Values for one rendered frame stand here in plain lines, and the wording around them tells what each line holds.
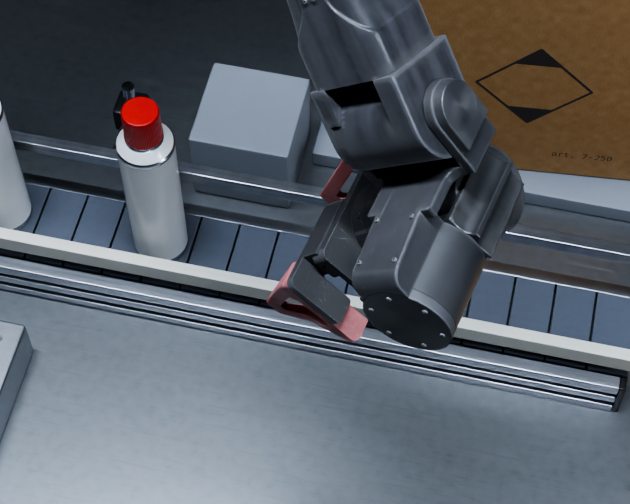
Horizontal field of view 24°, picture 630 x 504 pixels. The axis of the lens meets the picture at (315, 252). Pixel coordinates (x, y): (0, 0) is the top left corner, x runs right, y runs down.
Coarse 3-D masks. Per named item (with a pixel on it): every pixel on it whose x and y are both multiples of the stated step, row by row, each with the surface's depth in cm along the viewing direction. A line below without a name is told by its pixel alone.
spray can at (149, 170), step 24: (144, 120) 122; (120, 144) 125; (144, 144) 123; (168, 144) 125; (120, 168) 127; (144, 168) 125; (168, 168) 127; (144, 192) 128; (168, 192) 129; (144, 216) 131; (168, 216) 132; (144, 240) 135; (168, 240) 135
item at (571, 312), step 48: (48, 192) 143; (96, 240) 140; (192, 240) 140; (240, 240) 140; (288, 240) 140; (192, 288) 137; (480, 288) 137; (528, 288) 137; (576, 288) 137; (576, 336) 134; (624, 336) 134
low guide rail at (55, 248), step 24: (0, 240) 136; (24, 240) 136; (48, 240) 136; (96, 264) 136; (120, 264) 135; (144, 264) 134; (168, 264) 134; (216, 288) 135; (240, 288) 134; (264, 288) 133; (360, 312) 132; (456, 336) 132; (480, 336) 131; (504, 336) 130; (528, 336) 130; (552, 336) 130; (576, 360) 131; (600, 360) 130; (624, 360) 129
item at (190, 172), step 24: (24, 144) 136; (48, 144) 136; (72, 144) 136; (192, 168) 134; (216, 168) 134; (264, 192) 134; (288, 192) 133; (312, 192) 133; (504, 240) 132; (528, 240) 131; (552, 240) 130; (576, 240) 130; (600, 240) 130
